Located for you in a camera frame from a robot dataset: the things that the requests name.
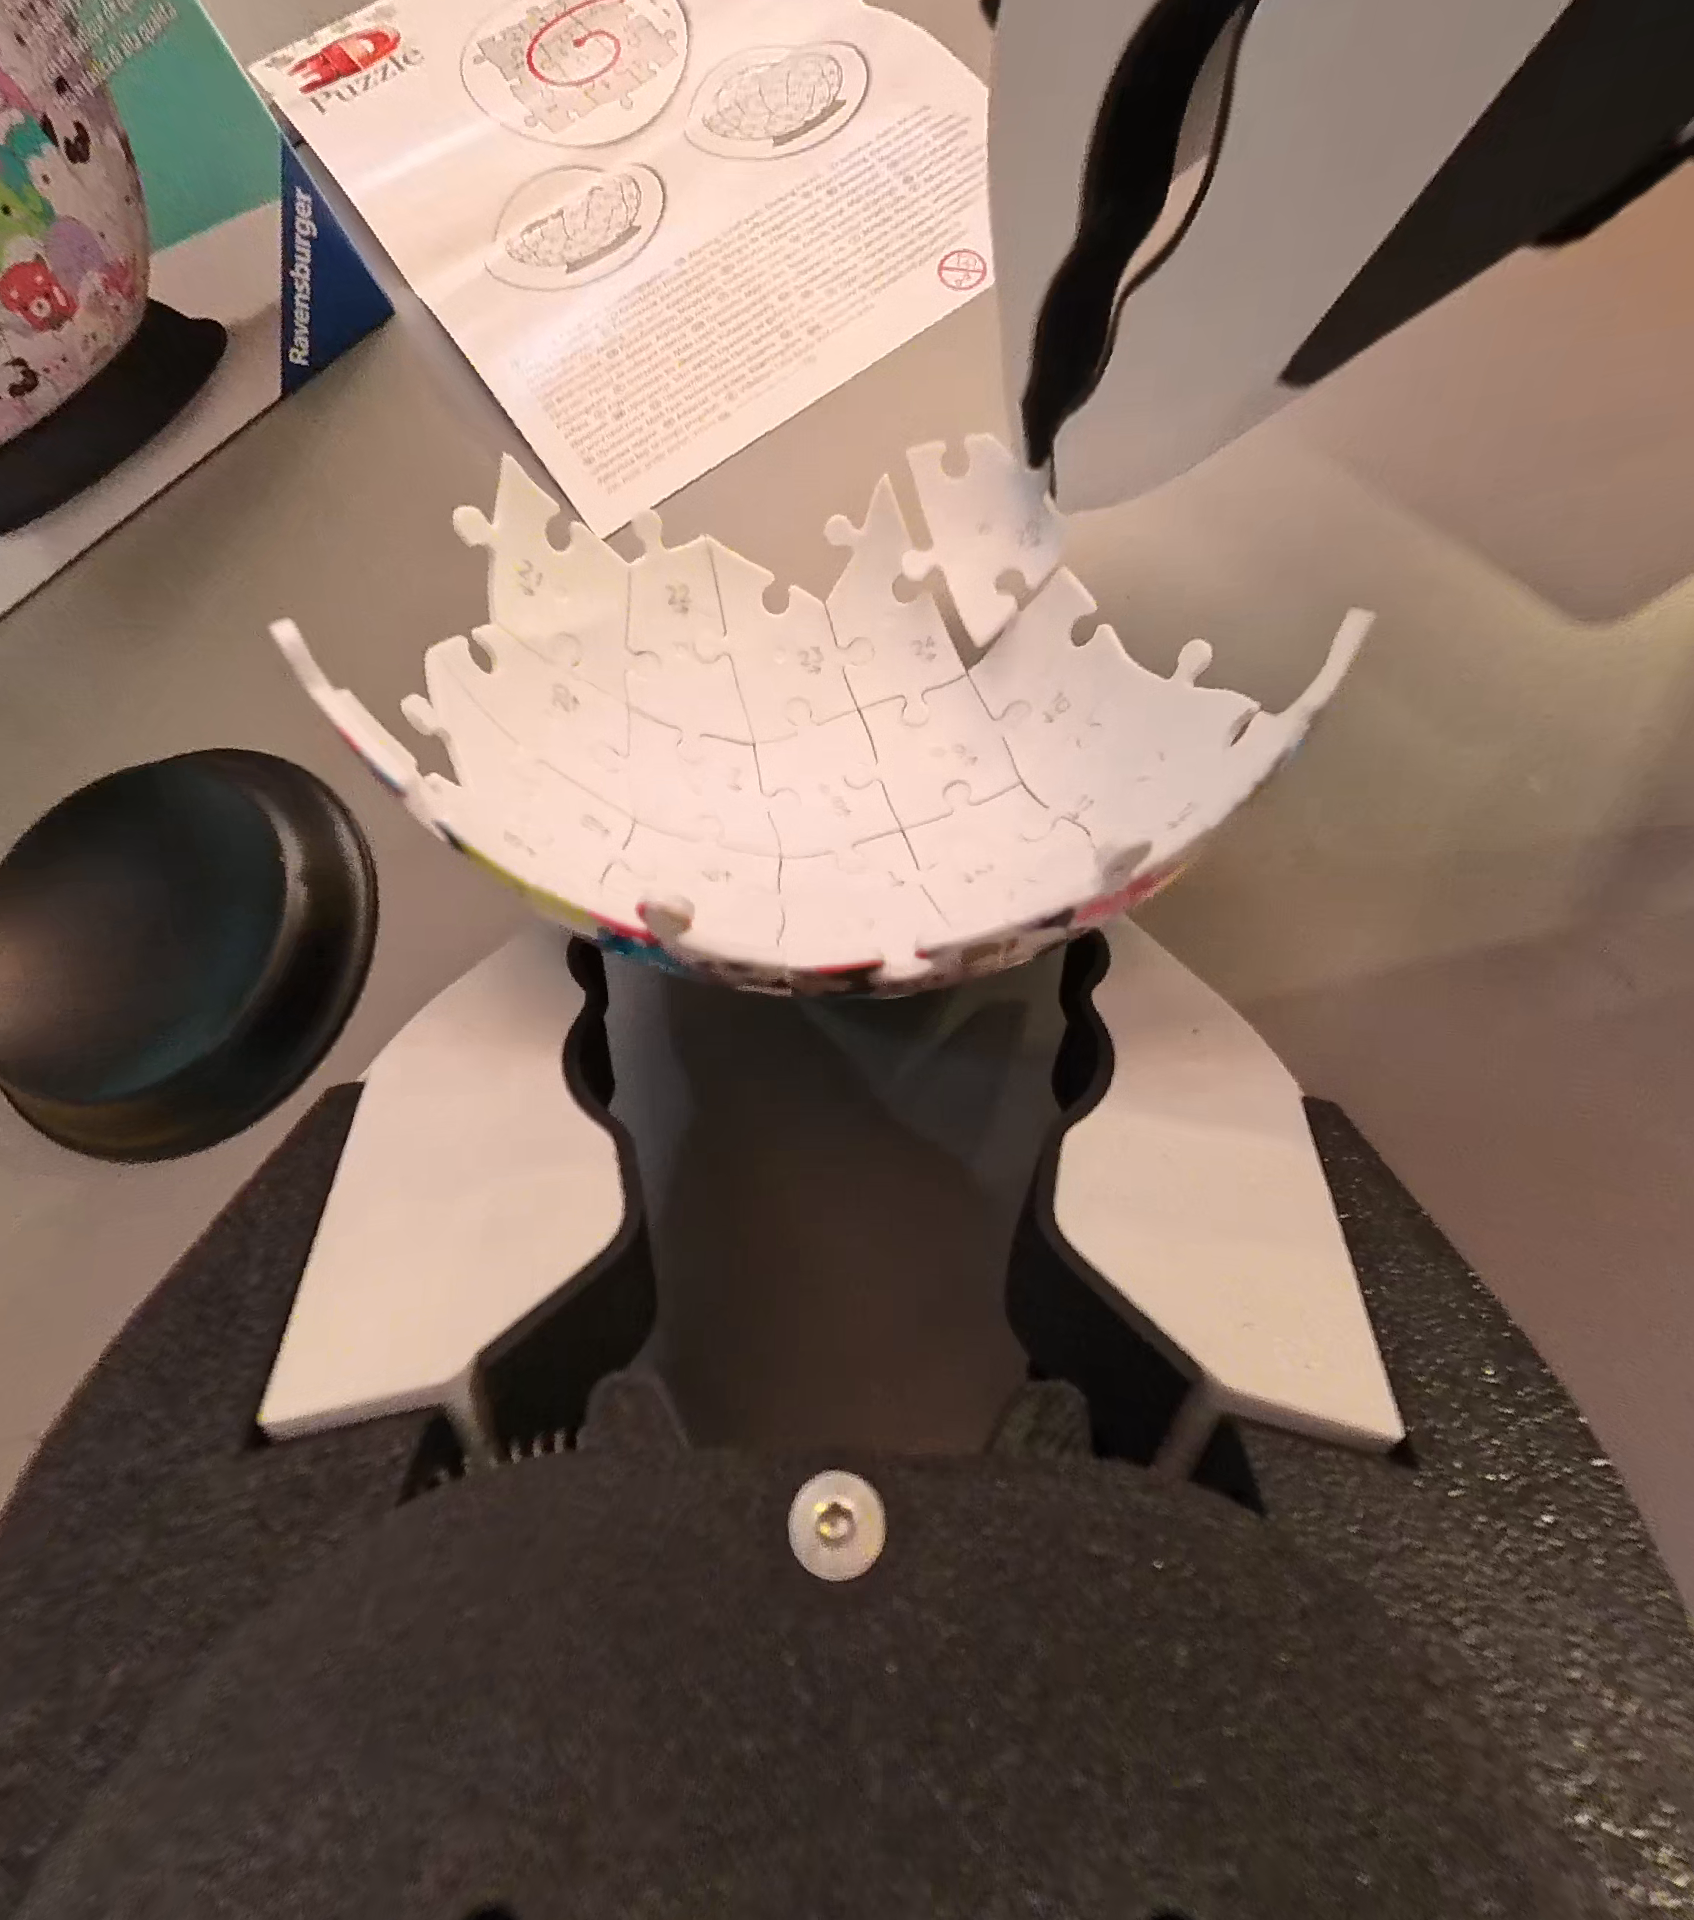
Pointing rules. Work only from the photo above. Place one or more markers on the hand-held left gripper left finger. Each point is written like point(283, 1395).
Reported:
point(458, 1229)

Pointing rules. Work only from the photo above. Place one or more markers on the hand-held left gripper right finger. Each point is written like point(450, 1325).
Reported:
point(1223, 1229)

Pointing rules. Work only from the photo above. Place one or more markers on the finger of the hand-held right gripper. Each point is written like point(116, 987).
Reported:
point(1297, 243)
point(1089, 153)

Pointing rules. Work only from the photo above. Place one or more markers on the white puzzle piece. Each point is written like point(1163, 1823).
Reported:
point(983, 536)

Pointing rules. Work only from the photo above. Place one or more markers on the assembled white puzzle section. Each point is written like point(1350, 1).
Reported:
point(789, 780)

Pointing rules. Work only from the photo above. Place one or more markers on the black round ball stand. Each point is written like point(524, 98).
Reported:
point(175, 947)

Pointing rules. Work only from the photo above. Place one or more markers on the colourful puzzle box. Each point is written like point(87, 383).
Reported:
point(53, 243)

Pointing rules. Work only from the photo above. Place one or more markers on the white instruction leaflet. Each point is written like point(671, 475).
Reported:
point(668, 243)

